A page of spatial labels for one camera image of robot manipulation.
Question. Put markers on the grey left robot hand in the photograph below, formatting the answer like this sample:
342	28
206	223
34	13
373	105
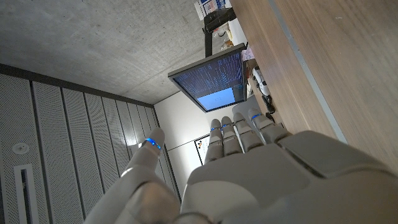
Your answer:
264	180

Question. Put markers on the white game controller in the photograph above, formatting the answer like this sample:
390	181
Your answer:
261	82

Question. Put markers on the black computer monitor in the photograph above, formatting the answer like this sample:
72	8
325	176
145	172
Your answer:
211	81

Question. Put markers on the white wipes canister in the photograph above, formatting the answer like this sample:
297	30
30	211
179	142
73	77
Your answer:
211	6

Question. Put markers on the white ceiling vent slot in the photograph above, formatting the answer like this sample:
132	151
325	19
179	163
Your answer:
26	196

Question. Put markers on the round ceiling sensor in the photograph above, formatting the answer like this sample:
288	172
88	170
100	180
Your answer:
20	148

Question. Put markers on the wall poster board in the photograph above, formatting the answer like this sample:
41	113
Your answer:
202	147

